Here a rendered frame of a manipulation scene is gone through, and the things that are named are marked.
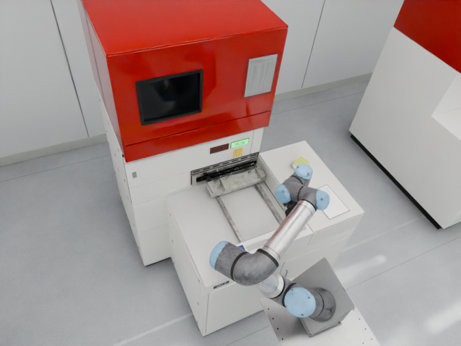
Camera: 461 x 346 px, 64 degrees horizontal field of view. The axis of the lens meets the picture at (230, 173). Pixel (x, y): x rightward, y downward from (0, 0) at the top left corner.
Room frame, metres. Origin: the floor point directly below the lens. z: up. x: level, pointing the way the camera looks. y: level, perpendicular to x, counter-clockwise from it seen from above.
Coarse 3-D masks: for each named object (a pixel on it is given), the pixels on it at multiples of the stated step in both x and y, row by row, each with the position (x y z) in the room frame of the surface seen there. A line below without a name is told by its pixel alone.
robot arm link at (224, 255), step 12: (216, 252) 0.70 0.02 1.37; (228, 252) 0.69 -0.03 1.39; (240, 252) 0.69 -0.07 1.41; (216, 264) 0.66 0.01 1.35; (228, 264) 0.65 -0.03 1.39; (228, 276) 0.62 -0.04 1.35; (276, 276) 0.78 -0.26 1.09; (264, 288) 0.70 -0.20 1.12; (276, 288) 0.72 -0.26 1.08; (276, 300) 0.70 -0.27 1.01
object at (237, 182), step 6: (246, 174) 1.54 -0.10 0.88; (252, 174) 1.55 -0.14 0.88; (228, 180) 1.48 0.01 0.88; (234, 180) 1.49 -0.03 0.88; (240, 180) 1.49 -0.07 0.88; (246, 180) 1.50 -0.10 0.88; (252, 180) 1.50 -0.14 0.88; (258, 180) 1.51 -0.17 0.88; (264, 180) 1.53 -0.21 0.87; (216, 186) 1.42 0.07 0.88; (234, 186) 1.44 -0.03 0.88; (240, 186) 1.45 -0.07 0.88; (246, 186) 1.47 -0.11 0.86; (210, 192) 1.37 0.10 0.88; (222, 192) 1.39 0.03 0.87; (228, 192) 1.41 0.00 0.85
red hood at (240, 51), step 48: (96, 0) 1.64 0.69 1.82; (144, 0) 1.70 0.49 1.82; (192, 0) 1.76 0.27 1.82; (240, 0) 1.82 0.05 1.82; (96, 48) 1.44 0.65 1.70; (144, 48) 1.29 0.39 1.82; (192, 48) 1.39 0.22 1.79; (240, 48) 1.50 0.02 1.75; (144, 96) 1.28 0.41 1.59; (192, 96) 1.39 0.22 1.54; (240, 96) 1.51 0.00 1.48; (144, 144) 1.26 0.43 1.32; (192, 144) 1.39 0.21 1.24
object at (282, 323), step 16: (272, 304) 0.77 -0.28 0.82; (272, 320) 0.69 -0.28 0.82; (288, 320) 0.70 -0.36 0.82; (352, 320) 0.73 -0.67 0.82; (288, 336) 0.62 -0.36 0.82; (304, 336) 0.63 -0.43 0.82; (320, 336) 0.64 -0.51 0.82; (336, 336) 0.65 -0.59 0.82; (352, 336) 0.66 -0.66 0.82; (368, 336) 0.66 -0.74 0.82
